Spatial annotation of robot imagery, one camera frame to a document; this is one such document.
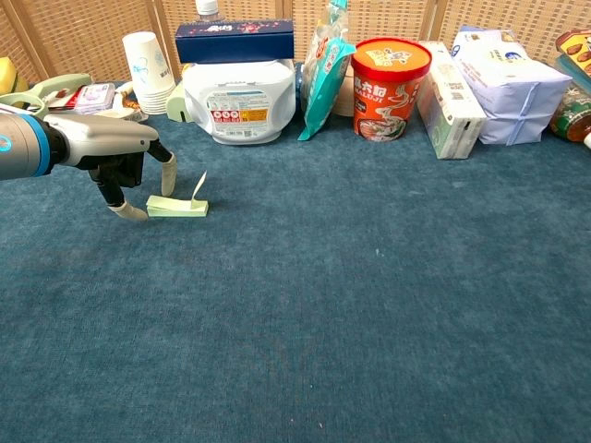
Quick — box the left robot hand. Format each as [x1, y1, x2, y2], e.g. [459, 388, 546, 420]
[44, 113, 177, 222]

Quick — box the green sticky note pad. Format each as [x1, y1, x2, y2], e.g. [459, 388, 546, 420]
[146, 194, 210, 219]

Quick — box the silver foil bowl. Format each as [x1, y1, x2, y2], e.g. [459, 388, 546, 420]
[93, 108, 150, 125]

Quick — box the white brown small item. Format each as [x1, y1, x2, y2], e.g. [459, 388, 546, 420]
[113, 82, 142, 112]

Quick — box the red white packet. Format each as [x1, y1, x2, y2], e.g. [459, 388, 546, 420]
[48, 85, 87, 113]

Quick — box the green white lint roller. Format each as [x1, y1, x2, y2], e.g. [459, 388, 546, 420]
[0, 72, 93, 119]

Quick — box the stack of paper cups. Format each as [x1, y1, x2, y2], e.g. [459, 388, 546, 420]
[122, 30, 177, 115]

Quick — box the rattan folding screen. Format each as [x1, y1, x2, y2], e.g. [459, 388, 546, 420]
[0, 0, 591, 87]

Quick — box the white detergent container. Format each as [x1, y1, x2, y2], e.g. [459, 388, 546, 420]
[182, 58, 297, 146]

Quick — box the navy blue flat box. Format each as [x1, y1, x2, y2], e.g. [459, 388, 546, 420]
[175, 18, 296, 65]

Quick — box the clear bottle with white cap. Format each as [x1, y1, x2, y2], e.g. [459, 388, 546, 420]
[194, 0, 225, 25]

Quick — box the teal snack bag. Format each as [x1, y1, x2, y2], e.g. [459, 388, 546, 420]
[296, 0, 356, 142]

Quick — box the blue felt table cloth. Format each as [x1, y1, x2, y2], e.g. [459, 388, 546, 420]
[0, 82, 591, 443]

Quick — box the red instant noodle cup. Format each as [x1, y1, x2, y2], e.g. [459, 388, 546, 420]
[350, 37, 433, 143]

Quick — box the white tissue box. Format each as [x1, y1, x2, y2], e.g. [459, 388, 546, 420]
[416, 41, 488, 161]

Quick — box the pale blue paper pack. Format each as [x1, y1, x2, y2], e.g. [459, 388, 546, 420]
[451, 26, 573, 147]

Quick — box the nut snack box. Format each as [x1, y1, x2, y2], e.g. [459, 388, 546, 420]
[555, 28, 591, 78]

